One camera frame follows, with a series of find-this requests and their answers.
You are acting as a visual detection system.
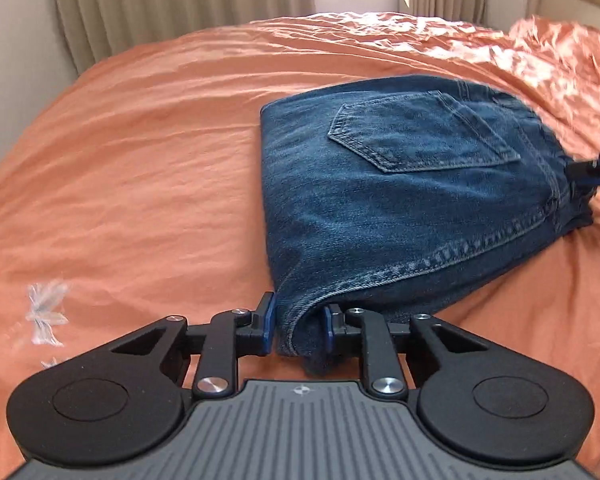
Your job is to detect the blue denim jeans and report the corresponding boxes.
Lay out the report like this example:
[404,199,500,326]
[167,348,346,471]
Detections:
[260,75,593,368]

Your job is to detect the orange bed cover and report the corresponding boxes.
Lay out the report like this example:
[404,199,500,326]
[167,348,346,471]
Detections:
[0,13,600,479]

